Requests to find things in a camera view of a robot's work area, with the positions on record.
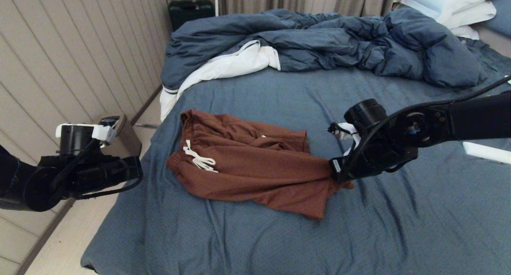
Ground beige headboard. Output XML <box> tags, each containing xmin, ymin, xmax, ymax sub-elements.
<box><xmin>470</xmin><ymin>25</ymin><xmax>511</xmax><ymax>59</ymax></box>

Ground bronze trash bin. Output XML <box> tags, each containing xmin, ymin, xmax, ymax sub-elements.
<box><xmin>102</xmin><ymin>115</ymin><xmax>142</xmax><ymax>158</ymax></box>

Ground blue bed sheet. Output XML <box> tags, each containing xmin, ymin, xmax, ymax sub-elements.
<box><xmin>81</xmin><ymin>39</ymin><xmax>511</xmax><ymax>275</ymax></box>

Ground brown drawstring shorts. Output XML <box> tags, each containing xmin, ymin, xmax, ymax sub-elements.
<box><xmin>166</xmin><ymin>109</ymin><xmax>355</xmax><ymax>220</ymax></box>

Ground flat white rectangular object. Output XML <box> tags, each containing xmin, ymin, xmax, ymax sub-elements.
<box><xmin>463</xmin><ymin>142</ymin><xmax>511</xmax><ymax>164</ymax></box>

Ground blue pillow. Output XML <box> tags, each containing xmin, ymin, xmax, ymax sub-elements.
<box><xmin>480</xmin><ymin>0</ymin><xmax>511</xmax><ymax>39</ymax></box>

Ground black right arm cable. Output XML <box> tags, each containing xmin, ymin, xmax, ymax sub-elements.
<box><xmin>343</xmin><ymin>75</ymin><xmax>511</xmax><ymax>180</ymax></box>

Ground black suitcase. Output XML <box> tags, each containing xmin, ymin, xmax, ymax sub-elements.
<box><xmin>168</xmin><ymin>0</ymin><xmax>215</xmax><ymax>32</ymax></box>

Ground crumpled blue duvet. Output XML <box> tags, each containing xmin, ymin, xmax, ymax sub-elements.
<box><xmin>161</xmin><ymin>8</ymin><xmax>487</xmax><ymax>94</ymax></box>

